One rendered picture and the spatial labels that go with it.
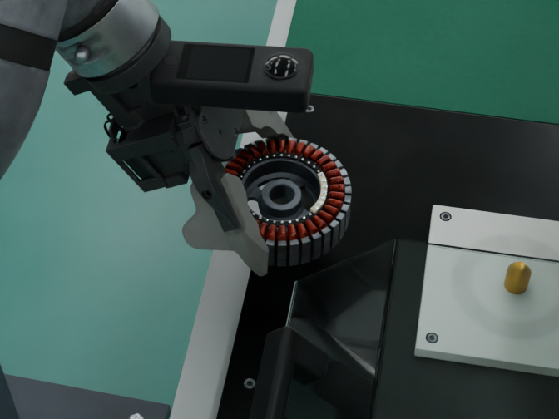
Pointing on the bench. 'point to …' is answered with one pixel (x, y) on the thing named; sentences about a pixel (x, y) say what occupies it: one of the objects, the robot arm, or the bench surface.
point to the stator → (311, 248)
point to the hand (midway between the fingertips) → (284, 204)
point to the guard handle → (285, 371)
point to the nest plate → (494, 232)
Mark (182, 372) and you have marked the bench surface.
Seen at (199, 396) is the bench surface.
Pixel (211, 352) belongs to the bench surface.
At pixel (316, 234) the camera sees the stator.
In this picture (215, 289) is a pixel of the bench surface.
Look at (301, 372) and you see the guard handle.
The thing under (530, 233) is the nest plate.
